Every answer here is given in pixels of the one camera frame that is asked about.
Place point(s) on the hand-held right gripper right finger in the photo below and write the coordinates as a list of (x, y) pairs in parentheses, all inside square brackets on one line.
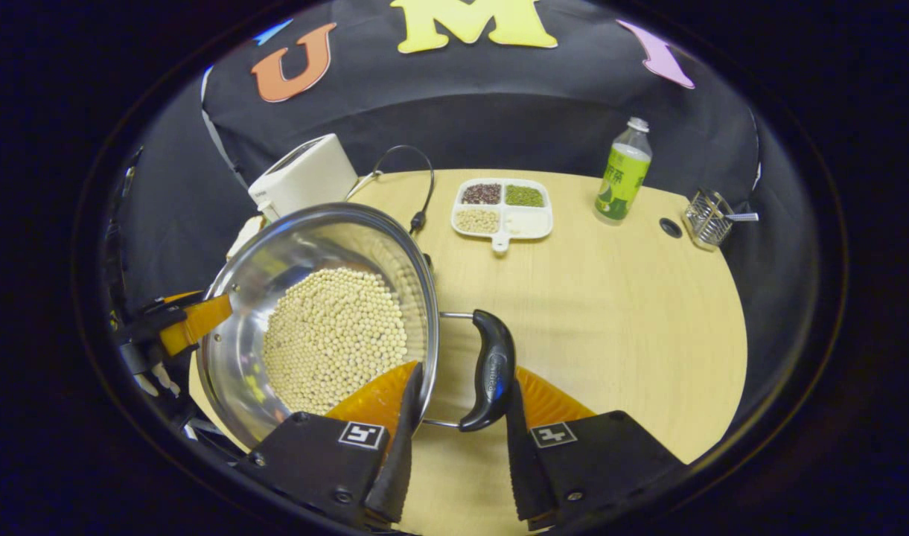
[(521, 461)]

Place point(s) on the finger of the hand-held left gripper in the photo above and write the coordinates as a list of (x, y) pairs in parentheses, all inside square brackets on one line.
[(197, 324)]

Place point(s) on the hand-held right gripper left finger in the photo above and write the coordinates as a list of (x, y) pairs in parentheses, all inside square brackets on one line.
[(402, 447)]

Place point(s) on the stainless steel pot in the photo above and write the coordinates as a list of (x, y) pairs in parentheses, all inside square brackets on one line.
[(275, 246)]

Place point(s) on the pile of soybeans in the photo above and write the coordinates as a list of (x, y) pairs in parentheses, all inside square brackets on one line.
[(327, 335)]

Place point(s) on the white toaster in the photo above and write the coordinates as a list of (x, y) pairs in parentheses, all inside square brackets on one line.
[(305, 179)]

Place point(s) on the small soybean portion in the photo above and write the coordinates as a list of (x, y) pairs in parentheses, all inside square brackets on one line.
[(476, 220)]

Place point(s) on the white divided plate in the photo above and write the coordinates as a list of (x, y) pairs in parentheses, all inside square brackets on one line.
[(528, 222)]

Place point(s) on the red beans portion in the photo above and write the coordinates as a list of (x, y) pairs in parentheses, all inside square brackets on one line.
[(482, 193)]

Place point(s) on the green mung beans portion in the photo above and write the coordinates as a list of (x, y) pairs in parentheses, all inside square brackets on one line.
[(525, 196)]

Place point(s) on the green label drink bottle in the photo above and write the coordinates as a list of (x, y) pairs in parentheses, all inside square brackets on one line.
[(622, 179)]

